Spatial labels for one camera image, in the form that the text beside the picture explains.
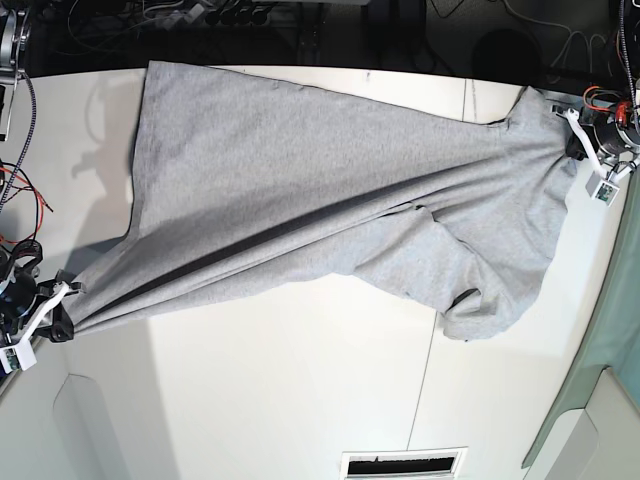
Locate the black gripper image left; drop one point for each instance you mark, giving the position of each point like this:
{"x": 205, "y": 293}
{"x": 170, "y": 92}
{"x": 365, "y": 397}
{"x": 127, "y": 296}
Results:
{"x": 22, "y": 296}

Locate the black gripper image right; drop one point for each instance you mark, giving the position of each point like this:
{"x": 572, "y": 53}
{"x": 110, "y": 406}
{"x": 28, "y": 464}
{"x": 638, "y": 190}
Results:
{"x": 611, "y": 134}

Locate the grey t-shirt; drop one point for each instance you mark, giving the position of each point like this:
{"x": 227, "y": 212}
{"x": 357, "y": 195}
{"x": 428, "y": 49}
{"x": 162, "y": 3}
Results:
{"x": 242, "y": 184}

